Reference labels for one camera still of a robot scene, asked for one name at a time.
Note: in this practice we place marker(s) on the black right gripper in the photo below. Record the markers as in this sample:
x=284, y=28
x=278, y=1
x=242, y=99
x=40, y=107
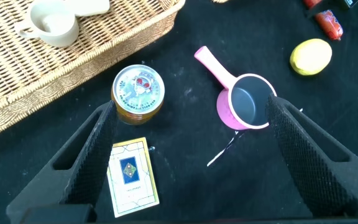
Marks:
x=350, y=3

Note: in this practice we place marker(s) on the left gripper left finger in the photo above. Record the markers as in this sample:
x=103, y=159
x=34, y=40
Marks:
x=82, y=155

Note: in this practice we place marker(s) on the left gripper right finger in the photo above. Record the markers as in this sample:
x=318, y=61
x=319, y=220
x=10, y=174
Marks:
x=315, y=161

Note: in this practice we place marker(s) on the orange sausage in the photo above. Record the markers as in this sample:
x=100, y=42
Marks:
x=329, y=25

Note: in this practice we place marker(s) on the yellow lemon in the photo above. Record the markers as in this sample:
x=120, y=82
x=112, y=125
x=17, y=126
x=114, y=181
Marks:
x=311, y=57

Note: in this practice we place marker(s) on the gold white card box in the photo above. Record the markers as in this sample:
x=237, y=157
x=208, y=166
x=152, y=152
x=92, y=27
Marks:
x=132, y=186

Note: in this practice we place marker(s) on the gold drink can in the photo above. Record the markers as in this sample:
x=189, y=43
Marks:
x=138, y=90

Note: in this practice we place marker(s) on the pink saucepan grey inside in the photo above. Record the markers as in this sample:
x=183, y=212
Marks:
x=247, y=99

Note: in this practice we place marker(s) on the black tablecloth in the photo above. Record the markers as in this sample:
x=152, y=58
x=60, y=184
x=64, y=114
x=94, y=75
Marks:
x=182, y=186

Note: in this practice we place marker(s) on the small beige mug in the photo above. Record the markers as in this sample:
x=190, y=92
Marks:
x=57, y=34

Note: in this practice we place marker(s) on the white soap bar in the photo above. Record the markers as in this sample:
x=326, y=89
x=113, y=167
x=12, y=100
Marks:
x=89, y=7

